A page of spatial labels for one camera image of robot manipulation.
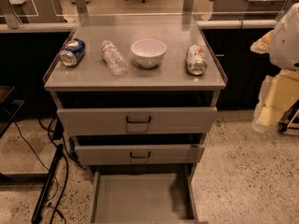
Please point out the grey drawer cabinet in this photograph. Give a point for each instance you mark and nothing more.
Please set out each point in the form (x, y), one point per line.
(168, 84)

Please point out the dark side table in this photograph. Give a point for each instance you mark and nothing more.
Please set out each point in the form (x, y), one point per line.
(9, 107)

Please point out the wheeled cart base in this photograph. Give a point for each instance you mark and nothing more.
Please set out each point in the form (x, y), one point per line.
(289, 119)

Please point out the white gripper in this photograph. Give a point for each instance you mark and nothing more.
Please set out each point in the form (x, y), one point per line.
(286, 44)

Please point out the blue pepsi can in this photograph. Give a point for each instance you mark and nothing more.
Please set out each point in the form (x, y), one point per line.
(72, 52)

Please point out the grey bottom drawer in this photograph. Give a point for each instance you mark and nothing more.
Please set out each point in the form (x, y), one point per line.
(143, 194)

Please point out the black bar on floor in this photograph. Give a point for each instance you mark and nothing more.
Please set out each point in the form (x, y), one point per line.
(36, 217)

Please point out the grey middle drawer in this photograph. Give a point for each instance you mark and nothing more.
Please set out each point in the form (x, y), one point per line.
(139, 149)

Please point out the clear plastic water bottle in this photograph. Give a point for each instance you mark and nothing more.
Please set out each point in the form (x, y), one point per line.
(116, 63)

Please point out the grey drawer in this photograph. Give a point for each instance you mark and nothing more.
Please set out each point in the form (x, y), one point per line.
(143, 194)
(139, 149)
(137, 120)

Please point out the grey top drawer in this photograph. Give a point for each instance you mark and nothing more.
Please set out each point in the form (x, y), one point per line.
(137, 120)

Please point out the clear acrylic barrier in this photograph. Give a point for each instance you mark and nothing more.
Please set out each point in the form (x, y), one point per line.
(210, 14)

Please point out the white bowl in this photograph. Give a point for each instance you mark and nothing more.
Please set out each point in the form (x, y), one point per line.
(148, 52)

